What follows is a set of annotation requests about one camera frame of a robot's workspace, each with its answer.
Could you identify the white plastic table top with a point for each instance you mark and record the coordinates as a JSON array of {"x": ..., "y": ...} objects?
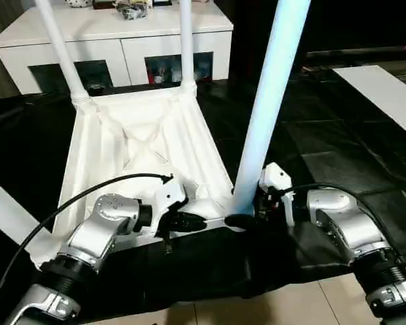
[{"x": 138, "y": 128}]

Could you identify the white sideboard cabinet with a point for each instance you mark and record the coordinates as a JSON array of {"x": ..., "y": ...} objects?
[{"x": 122, "y": 37}]

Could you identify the black plastic mat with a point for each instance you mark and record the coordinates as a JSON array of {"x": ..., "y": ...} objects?
[{"x": 325, "y": 135}]

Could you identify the dark frame with yellow cards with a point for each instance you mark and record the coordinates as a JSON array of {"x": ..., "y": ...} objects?
[{"x": 155, "y": 2}]

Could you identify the white flat board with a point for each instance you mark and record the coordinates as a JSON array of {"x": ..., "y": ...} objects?
[{"x": 382, "y": 91}]

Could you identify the dark grey curtain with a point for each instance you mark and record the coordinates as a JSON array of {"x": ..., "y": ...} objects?
[{"x": 0, "y": 20}]

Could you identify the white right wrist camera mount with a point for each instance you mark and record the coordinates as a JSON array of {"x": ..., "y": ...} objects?
[{"x": 275, "y": 176}]

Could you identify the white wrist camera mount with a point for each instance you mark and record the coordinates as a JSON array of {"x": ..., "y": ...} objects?
[
  {"x": 169, "y": 196},
  {"x": 275, "y": 176}
]

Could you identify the red and white container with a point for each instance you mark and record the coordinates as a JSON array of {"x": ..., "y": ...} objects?
[{"x": 158, "y": 77}]

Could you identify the bag of black items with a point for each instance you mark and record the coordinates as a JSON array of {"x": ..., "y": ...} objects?
[{"x": 132, "y": 11}]

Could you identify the black low cabinet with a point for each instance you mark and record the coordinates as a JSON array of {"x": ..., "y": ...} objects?
[{"x": 358, "y": 27}]

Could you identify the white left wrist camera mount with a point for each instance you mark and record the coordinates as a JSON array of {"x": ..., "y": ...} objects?
[{"x": 169, "y": 196}]

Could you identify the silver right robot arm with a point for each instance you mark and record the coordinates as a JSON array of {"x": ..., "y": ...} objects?
[{"x": 341, "y": 220}]

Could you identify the white plastic table leg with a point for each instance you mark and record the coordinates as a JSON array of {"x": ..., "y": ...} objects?
[
  {"x": 59, "y": 50},
  {"x": 6, "y": 203},
  {"x": 274, "y": 84},
  {"x": 186, "y": 44}
]

